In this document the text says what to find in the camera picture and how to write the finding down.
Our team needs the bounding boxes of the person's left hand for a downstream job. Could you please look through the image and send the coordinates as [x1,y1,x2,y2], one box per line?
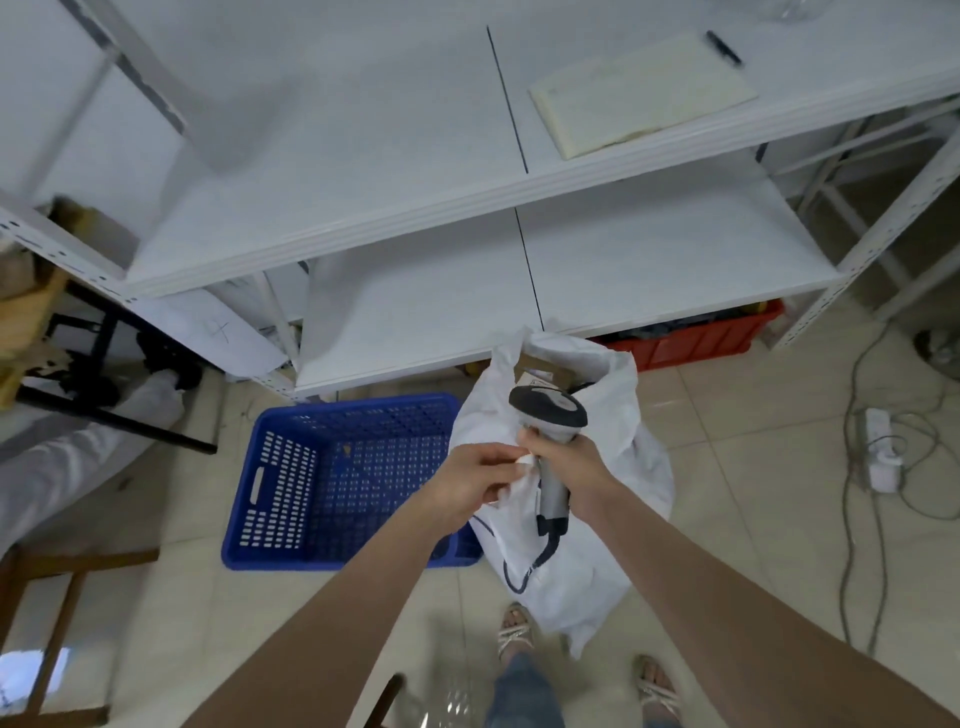
[423,442,538,530]

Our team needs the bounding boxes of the person's right hand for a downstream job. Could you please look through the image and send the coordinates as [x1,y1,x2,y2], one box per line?
[515,427,624,523]

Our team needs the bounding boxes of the grey handheld barcode scanner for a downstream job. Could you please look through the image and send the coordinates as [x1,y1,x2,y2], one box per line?
[508,386,590,538]

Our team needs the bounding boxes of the white woven sack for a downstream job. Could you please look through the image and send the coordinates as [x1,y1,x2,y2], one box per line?
[448,326,676,661]

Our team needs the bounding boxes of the big brown box white label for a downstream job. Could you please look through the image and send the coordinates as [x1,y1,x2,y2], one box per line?
[513,365,583,393]

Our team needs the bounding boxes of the blue plastic crate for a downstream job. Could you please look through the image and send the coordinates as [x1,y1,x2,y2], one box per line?
[221,392,485,573]

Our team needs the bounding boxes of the person's left forearm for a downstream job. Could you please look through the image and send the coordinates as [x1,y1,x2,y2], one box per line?
[183,487,481,728]

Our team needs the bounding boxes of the person's right forearm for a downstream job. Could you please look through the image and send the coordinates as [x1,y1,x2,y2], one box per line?
[584,479,960,728]

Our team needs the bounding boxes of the person's sandal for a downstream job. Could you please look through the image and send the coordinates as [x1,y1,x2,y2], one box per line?
[633,656,684,721]
[496,602,538,661]

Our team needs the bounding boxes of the person's left leg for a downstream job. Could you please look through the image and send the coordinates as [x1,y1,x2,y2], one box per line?
[485,652,565,728]

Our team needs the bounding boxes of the red plastic crate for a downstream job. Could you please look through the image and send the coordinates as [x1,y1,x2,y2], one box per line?
[592,298,787,374]

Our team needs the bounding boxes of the white power strip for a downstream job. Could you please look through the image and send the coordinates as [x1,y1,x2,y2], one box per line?
[854,407,905,495]

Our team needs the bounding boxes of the white paper sign sheet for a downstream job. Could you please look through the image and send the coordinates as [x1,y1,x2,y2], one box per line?
[131,288,290,380]

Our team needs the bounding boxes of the white metal shelf rack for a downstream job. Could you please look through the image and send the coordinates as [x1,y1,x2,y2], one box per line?
[0,0,960,403]
[764,97,960,324]

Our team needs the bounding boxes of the wooden folding table black legs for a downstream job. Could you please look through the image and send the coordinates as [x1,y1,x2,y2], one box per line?
[0,198,219,457]

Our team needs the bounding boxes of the wooden chair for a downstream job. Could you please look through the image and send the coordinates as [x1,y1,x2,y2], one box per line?
[0,547,161,728]

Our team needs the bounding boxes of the black pen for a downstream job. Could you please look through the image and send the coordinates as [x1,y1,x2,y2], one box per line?
[704,29,745,69]

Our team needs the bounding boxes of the black scanner cable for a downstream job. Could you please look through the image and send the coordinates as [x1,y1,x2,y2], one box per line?
[468,517,564,596]

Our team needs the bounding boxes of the grey floor cable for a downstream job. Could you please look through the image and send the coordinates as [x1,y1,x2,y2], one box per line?
[836,322,960,661]

